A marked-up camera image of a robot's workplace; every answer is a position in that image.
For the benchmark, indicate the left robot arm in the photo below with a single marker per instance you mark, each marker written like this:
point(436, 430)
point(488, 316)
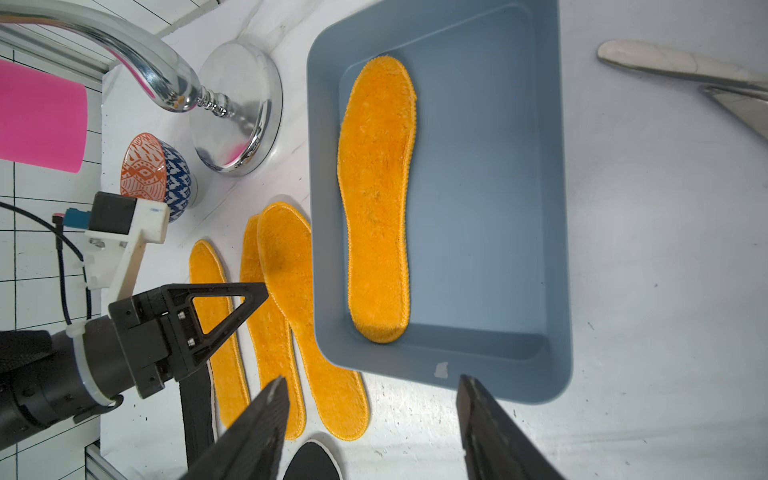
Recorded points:
point(39, 386)

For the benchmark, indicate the black insole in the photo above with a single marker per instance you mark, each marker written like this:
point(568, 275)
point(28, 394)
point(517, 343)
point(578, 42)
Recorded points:
point(197, 404)
point(313, 461)

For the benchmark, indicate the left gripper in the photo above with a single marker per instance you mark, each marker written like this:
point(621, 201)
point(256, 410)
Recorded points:
point(154, 337)

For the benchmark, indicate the pink plastic goblet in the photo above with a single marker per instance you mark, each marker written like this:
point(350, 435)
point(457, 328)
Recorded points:
point(44, 119)

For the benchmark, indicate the silver fork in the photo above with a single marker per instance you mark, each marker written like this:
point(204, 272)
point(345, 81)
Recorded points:
point(661, 60)

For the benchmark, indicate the black insole left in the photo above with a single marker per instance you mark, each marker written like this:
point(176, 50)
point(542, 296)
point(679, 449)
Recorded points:
point(197, 404)

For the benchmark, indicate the blue grey storage box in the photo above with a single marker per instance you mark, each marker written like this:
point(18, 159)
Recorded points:
point(486, 223)

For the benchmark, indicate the chrome glass holder stand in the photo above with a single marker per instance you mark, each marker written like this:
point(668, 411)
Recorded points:
point(234, 103)

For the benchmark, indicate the silver knife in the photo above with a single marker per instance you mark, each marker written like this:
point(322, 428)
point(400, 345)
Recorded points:
point(749, 108)

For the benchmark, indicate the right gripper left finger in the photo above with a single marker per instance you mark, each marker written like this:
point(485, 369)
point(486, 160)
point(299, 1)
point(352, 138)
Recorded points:
point(251, 448)

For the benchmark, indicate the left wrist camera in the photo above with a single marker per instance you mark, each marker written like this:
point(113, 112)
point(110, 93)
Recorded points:
point(118, 229)

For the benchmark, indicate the yellow insole overlapping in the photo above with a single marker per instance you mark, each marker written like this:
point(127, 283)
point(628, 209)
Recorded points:
point(284, 243)

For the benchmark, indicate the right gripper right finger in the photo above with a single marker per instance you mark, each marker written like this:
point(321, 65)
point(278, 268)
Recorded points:
point(494, 446)

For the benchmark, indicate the black insole right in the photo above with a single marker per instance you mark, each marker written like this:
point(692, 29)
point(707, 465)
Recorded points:
point(313, 461)

